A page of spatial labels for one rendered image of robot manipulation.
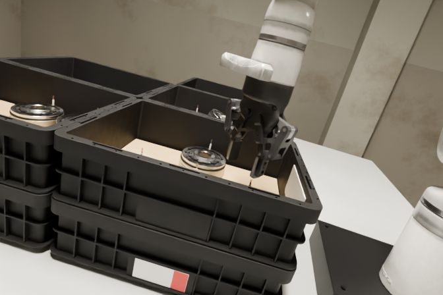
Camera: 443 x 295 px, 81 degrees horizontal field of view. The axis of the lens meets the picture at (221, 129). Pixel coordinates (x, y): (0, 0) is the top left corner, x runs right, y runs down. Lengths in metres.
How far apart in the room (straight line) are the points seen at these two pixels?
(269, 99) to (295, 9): 0.12
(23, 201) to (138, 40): 2.17
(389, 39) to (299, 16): 1.82
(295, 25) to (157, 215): 0.33
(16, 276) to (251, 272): 0.36
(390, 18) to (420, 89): 0.60
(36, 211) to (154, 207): 0.21
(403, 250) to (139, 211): 0.45
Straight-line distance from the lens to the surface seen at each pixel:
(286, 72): 0.38
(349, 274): 0.60
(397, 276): 0.61
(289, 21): 0.38
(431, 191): 0.56
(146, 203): 0.41
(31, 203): 0.52
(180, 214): 0.40
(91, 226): 0.49
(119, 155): 0.39
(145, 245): 0.47
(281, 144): 0.38
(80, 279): 0.53
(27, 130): 0.46
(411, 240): 0.58
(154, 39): 2.50
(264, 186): 0.61
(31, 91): 0.84
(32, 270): 0.56
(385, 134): 2.45
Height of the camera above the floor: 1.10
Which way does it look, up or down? 18 degrees down
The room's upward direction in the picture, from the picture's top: 15 degrees clockwise
